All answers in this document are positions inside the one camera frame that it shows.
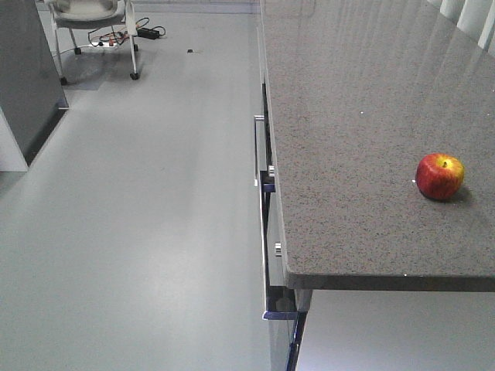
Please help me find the white power strip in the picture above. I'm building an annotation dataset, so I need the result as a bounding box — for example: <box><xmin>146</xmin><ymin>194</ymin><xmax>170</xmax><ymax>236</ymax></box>
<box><xmin>88</xmin><ymin>41</ymin><xmax>119</xmax><ymax>49</ymax></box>

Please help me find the grey cabinet panel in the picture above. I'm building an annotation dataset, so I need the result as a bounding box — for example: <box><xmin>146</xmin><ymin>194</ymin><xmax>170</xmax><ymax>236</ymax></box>
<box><xmin>1</xmin><ymin>1</ymin><xmax>68</xmax><ymax>172</ymax></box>

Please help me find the grey kitchen counter cabinet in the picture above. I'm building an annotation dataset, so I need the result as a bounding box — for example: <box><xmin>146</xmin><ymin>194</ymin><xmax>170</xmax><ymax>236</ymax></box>
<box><xmin>261</xmin><ymin>1</ymin><xmax>494</xmax><ymax>370</ymax></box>

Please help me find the black power adapter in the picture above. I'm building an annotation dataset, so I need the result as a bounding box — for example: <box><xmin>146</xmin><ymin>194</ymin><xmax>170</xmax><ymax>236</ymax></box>
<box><xmin>137</xmin><ymin>27</ymin><xmax>161</xmax><ymax>39</ymax></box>

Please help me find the red yellow apple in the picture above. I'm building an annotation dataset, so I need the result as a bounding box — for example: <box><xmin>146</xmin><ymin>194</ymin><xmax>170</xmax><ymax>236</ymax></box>
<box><xmin>415</xmin><ymin>153</ymin><xmax>465</xmax><ymax>201</ymax></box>

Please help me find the white rolling chair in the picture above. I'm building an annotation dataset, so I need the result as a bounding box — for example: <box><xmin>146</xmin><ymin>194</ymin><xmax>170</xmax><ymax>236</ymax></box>
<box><xmin>44</xmin><ymin>0</ymin><xmax>139</xmax><ymax>86</ymax></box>

